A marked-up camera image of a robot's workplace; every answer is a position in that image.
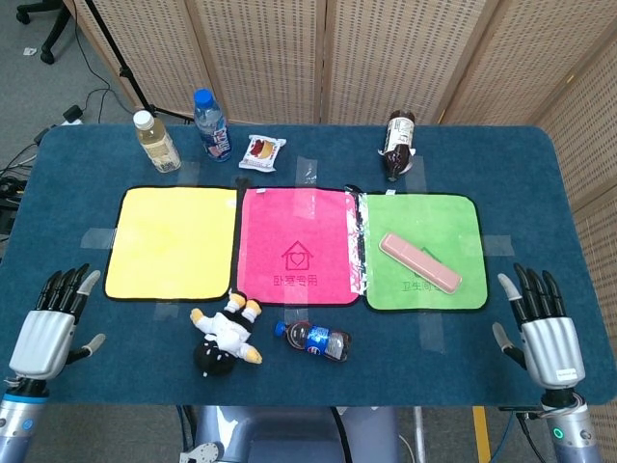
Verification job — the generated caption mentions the black office chair base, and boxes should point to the black office chair base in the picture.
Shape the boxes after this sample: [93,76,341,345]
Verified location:
[15,0,73,66]

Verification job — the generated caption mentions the white snack packet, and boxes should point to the white snack packet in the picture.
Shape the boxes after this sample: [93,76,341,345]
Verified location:
[237,134,287,173]

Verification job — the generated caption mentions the pink cloth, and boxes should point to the pink cloth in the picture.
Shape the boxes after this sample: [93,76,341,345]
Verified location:
[234,186,361,308]

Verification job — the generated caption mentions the pink rectangular case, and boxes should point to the pink rectangular case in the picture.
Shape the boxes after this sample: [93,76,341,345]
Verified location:
[378,232,464,295]

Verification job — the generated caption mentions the grey robot torso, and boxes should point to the grey robot torso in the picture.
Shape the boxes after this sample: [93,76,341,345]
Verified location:
[178,405,401,463]

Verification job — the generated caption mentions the blue sports drink bottle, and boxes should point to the blue sports drink bottle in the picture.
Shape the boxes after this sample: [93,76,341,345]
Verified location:
[192,88,233,164]

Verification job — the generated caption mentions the brown sauce bottle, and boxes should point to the brown sauce bottle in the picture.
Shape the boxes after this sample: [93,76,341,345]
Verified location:
[377,110,417,182]

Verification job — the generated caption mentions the tangled floor cables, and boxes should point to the tangled floor cables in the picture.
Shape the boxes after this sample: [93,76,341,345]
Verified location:
[0,139,40,232]

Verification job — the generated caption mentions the pepsi cola bottle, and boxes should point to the pepsi cola bottle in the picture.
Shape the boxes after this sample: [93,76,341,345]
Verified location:
[274,319,353,364]

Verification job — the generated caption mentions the yellow floor tape line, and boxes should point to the yellow floor tape line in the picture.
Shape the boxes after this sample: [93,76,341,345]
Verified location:
[471,406,492,463]

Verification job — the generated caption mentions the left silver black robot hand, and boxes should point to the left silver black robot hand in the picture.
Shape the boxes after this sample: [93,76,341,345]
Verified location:
[8,262,107,382]

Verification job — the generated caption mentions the plush penguin toy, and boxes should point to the plush penguin toy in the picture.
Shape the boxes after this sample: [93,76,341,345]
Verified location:
[189,288,264,378]

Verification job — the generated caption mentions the grey metal table leg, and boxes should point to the grey metal table leg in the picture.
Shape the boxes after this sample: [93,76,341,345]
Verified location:
[413,407,428,463]

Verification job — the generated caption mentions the yellow tea bottle white cap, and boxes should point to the yellow tea bottle white cap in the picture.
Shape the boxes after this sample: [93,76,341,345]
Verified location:
[132,109,182,174]

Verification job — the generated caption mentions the black tripod stand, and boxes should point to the black tripod stand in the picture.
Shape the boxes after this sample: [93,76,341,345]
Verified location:
[84,0,195,122]

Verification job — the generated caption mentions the green cloth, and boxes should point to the green cloth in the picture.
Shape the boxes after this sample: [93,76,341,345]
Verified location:
[359,191,490,313]

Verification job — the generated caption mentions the crinkled clear tape strip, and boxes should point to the crinkled clear tape strip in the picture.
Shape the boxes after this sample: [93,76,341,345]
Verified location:
[345,189,370,296]

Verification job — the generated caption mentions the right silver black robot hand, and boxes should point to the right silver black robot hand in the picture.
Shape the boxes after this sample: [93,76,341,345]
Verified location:
[492,262,587,391]

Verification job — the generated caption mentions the yellow cloth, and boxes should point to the yellow cloth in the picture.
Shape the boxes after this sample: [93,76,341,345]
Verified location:
[103,185,238,303]

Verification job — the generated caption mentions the dark blue table cover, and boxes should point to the dark blue table cover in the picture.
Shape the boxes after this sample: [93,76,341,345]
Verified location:
[0,123,617,409]

